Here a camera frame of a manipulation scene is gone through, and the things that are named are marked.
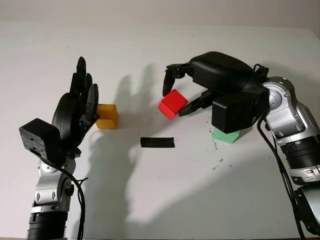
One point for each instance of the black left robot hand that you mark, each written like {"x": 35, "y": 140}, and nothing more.
{"x": 66, "y": 115}

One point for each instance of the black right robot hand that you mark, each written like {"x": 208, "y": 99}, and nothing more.
{"x": 220, "y": 72}

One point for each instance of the yellow block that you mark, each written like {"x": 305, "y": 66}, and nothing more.
{"x": 108, "y": 117}

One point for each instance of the red block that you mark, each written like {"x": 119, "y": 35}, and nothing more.
{"x": 172, "y": 103}

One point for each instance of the green block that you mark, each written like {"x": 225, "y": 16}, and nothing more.
{"x": 226, "y": 137}

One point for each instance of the black tape strip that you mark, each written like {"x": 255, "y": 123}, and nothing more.
{"x": 157, "y": 142}

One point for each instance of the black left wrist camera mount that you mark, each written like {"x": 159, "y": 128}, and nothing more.
{"x": 40, "y": 137}

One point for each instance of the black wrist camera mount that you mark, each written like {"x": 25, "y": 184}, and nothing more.
{"x": 235, "y": 112}
{"x": 40, "y": 137}

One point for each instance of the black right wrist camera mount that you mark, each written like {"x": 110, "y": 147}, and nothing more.
{"x": 235, "y": 112}

